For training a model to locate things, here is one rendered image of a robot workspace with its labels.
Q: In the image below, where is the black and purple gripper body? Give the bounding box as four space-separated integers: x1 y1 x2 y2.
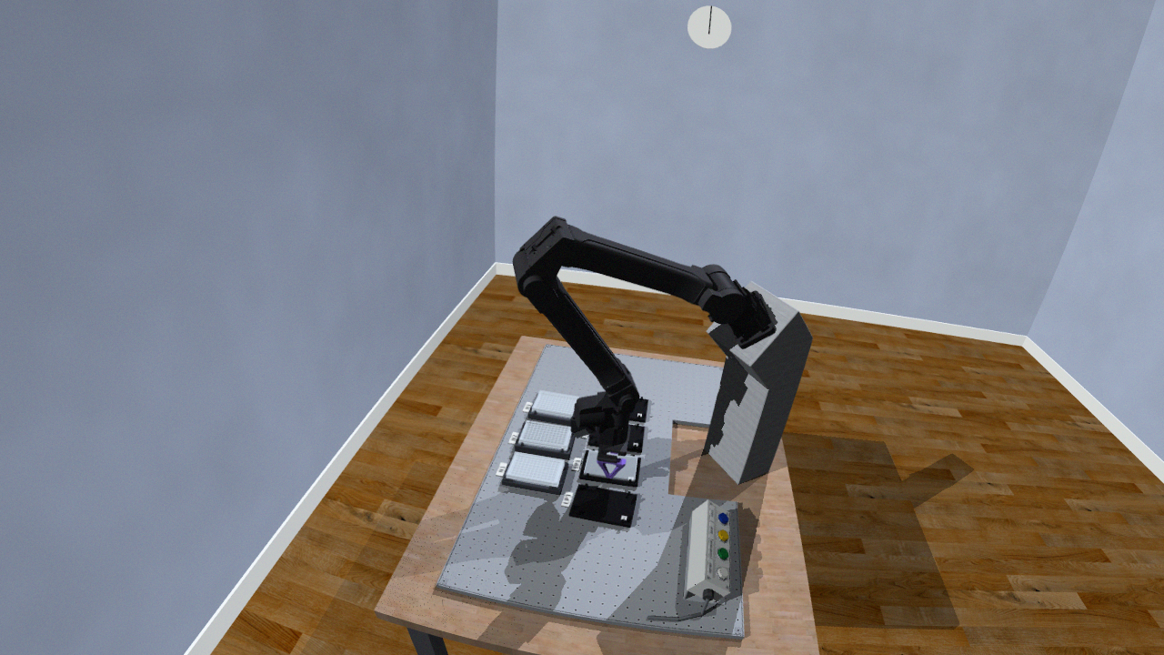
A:
597 421 630 463

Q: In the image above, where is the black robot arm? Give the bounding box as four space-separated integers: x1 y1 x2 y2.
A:
513 216 775 446

